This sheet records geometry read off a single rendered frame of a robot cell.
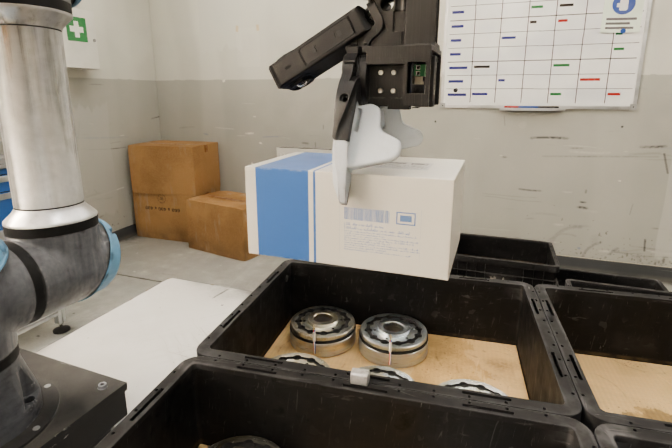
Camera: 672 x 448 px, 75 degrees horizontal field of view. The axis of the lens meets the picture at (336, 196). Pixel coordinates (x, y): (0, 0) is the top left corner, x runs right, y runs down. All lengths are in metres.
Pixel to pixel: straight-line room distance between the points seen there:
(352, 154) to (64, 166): 0.44
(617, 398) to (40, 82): 0.84
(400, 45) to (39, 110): 0.48
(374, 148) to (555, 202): 3.04
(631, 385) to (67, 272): 0.77
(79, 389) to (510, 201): 2.99
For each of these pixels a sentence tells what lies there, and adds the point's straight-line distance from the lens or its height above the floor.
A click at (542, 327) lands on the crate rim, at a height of 0.93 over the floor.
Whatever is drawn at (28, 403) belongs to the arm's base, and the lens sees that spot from 0.74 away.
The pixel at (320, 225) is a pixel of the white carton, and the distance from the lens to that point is 0.42.
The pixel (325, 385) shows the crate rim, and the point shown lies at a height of 0.93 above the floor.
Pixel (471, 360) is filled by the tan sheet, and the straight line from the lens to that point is 0.72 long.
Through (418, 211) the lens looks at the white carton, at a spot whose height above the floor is 1.11.
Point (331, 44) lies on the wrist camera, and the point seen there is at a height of 1.26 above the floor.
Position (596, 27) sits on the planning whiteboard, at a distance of 3.34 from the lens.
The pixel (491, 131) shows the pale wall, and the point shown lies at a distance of 3.30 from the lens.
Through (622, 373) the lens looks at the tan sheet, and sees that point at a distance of 0.78.
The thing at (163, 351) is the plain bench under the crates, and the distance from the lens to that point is 1.01.
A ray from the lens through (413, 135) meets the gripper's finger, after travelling 0.50.
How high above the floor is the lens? 1.21
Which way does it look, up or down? 13 degrees down
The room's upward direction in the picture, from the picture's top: straight up
